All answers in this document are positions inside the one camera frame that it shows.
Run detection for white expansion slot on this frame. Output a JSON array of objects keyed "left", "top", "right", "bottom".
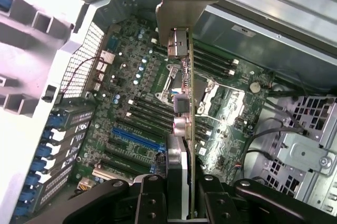
[{"left": 92, "top": 168, "right": 119, "bottom": 182}]

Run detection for blue expansion slot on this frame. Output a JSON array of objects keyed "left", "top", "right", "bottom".
[{"left": 111, "top": 127, "right": 166, "bottom": 151}]

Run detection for black expansion slot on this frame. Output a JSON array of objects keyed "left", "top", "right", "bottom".
[{"left": 114, "top": 117, "right": 168, "bottom": 143}]

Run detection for grey metal disk bay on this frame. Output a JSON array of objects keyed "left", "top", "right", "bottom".
[{"left": 263, "top": 95, "right": 337, "bottom": 209}]

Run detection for silver socket cover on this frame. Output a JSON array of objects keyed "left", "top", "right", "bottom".
[{"left": 202, "top": 82, "right": 251, "bottom": 125}]

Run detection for CPU socket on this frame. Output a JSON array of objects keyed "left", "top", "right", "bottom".
[{"left": 155, "top": 63, "right": 219, "bottom": 116}]

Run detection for green motherboard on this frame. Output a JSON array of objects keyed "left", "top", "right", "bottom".
[{"left": 71, "top": 18, "right": 274, "bottom": 190}]

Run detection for silver rear port block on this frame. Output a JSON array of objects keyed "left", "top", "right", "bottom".
[{"left": 93, "top": 49, "right": 115, "bottom": 90}]

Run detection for black open PC case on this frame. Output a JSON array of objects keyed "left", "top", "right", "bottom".
[{"left": 10, "top": 0, "right": 337, "bottom": 224}]

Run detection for grey parts rack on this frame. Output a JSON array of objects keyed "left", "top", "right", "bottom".
[{"left": 0, "top": 0, "right": 73, "bottom": 117}]

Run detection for black wire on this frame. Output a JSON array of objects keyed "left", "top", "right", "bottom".
[{"left": 243, "top": 117, "right": 308, "bottom": 156}]

